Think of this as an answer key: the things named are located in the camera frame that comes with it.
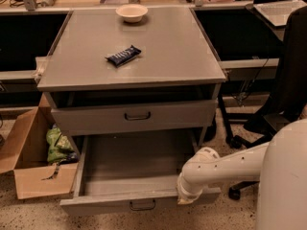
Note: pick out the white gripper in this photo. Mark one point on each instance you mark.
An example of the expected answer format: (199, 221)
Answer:
(188, 190)

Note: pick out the grey drawer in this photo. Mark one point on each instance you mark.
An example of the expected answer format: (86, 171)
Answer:
(134, 117)
(129, 172)

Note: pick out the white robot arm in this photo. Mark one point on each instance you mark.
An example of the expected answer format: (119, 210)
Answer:
(207, 167)

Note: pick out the grey top drawer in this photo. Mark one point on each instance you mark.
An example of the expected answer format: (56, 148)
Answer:
(134, 117)

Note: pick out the grey drawer cabinet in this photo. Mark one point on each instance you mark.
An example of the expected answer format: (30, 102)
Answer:
(176, 63)

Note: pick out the open cardboard box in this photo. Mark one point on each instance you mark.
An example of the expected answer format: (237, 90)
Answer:
(25, 153)

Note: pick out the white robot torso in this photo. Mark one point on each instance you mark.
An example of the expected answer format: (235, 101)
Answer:
(282, 194)

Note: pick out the green chip bag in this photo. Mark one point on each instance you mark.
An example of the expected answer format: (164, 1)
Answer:
(60, 149)

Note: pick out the black office chair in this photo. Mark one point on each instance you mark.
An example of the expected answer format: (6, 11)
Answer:
(289, 90)

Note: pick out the blue snack bar wrapper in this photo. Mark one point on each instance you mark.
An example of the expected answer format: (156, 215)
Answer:
(124, 56)

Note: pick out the white bowl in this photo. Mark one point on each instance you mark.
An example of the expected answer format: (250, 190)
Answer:
(132, 13)

